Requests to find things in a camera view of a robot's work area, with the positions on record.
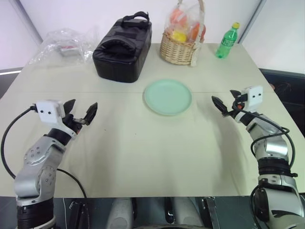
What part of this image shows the grey rounded robot leg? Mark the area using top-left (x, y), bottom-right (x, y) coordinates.
top-left (106, 197), bottom-right (134, 229)

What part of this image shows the green plastic soda bottle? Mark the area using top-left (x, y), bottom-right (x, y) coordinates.
top-left (215, 22), bottom-right (241, 59)

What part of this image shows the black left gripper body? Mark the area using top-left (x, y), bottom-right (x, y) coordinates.
top-left (62, 114), bottom-right (84, 131)

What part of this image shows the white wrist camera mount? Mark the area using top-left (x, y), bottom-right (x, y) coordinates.
top-left (240, 85), bottom-right (264, 113)
top-left (35, 99), bottom-right (64, 125)

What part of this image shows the pale green round plate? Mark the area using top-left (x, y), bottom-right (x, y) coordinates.
top-left (143, 79), bottom-right (193, 117)

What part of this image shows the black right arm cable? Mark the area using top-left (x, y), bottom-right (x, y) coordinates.
top-left (234, 101), bottom-right (298, 229)

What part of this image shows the black padded bag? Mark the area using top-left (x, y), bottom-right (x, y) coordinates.
top-left (92, 11), bottom-right (153, 83)

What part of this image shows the yellow lemon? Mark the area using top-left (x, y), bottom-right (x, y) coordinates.
top-left (173, 31), bottom-right (187, 42)

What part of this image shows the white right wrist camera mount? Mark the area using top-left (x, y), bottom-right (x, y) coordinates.
top-left (240, 85), bottom-right (264, 113)

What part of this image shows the black board with scribbles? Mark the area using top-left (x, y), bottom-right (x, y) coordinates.
top-left (258, 68), bottom-right (305, 139)

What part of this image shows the clear plastic bag of produce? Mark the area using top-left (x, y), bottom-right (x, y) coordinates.
top-left (164, 0), bottom-right (207, 45)

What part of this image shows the woven wicker basket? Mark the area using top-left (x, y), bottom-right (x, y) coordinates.
top-left (159, 0), bottom-right (206, 65)

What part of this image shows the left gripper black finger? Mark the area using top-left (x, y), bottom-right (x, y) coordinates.
top-left (82, 102), bottom-right (98, 126)
top-left (63, 99), bottom-right (77, 116)

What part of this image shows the small red silver box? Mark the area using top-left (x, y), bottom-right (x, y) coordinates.
top-left (59, 44), bottom-right (79, 57)

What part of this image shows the crumpled clear plastic bag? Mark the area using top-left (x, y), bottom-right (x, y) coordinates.
top-left (28, 27), bottom-right (100, 65)

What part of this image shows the dark side table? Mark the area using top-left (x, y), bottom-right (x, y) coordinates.
top-left (0, 68), bottom-right (23, 100)

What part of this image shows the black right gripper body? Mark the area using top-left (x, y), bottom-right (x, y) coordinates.
top-left (228, 94), bottom-right (248, 118)

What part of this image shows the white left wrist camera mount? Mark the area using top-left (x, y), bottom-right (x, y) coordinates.
top-left (35, 99), bottom-right (64, 125)

